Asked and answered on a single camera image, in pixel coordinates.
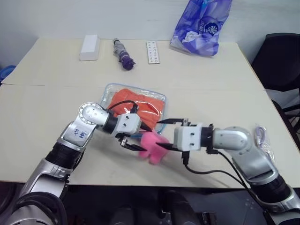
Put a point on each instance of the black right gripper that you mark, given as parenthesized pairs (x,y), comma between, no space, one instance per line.
(182,123)

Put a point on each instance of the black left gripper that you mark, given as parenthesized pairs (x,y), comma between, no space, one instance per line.
(124,140)

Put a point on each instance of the pink plush toy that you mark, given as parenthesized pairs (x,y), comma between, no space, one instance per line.
(152,143)

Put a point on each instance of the clear plastic zipper pouch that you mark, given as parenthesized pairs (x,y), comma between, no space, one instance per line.
(107,93)

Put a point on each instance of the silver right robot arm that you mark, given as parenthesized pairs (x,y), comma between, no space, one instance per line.
(234,140)

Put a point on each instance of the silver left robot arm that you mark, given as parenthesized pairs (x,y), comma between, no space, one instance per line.
(91,114)

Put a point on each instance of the orange cloth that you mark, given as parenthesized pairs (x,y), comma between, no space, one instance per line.
(140,103)

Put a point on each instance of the white remote control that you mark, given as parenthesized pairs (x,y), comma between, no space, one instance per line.
(153,52)

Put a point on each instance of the purple folded umbrella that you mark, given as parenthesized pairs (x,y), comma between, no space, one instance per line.
(123,55)

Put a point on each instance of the white rectangular box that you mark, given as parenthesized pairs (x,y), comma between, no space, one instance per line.
(89,48)

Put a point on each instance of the blue purple plastic bag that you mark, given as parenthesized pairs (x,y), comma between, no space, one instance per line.
(199,30)

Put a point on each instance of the black chair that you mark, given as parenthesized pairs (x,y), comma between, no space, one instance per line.
(279,61)

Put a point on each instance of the blue plastic container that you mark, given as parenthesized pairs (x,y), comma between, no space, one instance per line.
(5,73)

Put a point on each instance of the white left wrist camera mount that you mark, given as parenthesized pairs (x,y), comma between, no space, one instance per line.
(127,124)

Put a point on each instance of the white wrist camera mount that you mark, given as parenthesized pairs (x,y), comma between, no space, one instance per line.
(187,138)
(127,124)

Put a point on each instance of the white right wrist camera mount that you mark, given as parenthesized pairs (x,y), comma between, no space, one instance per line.
(187,138)

